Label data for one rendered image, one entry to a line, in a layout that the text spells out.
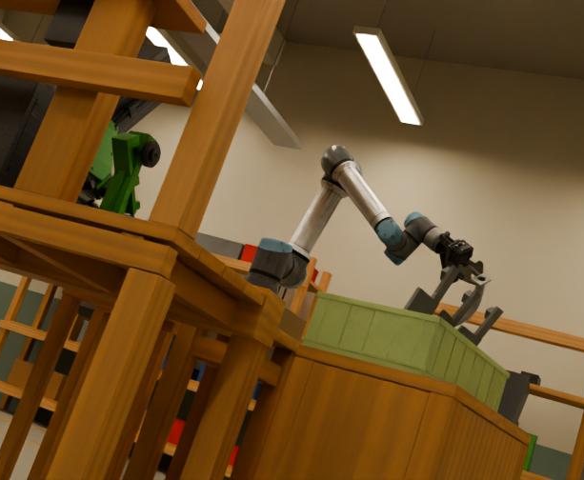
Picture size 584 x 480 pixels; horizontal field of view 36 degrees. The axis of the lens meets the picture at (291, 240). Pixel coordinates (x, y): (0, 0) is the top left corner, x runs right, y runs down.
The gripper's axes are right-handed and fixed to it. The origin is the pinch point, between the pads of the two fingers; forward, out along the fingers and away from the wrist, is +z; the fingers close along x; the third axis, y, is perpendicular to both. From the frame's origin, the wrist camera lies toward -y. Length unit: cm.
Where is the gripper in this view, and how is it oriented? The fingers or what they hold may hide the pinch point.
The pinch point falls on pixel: (479, 282)
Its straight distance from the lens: 303.1
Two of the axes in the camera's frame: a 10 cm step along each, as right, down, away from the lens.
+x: 8.2, -2.9, 4.9
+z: 5.6, 5.6, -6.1
